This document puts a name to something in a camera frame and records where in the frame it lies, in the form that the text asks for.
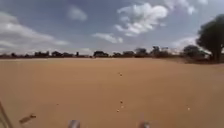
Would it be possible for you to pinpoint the large dark tree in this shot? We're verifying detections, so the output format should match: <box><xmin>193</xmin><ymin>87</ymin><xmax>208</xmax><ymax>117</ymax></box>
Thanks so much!
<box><xmin>195</xmin><ymin>14</ymin><xmax>224</xmax><ymax>64</ymax></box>

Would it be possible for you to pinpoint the robot's own part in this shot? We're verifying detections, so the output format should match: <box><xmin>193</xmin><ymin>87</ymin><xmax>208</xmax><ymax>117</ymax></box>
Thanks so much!
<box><xmin>67</xmin><ymin>119</ymin><xmax>81</xmax><ymax>128</ymax></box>
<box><xmin>138</xmin><ymin>121</ymin><xmax>151</xmax><ymax>128</ymax></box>

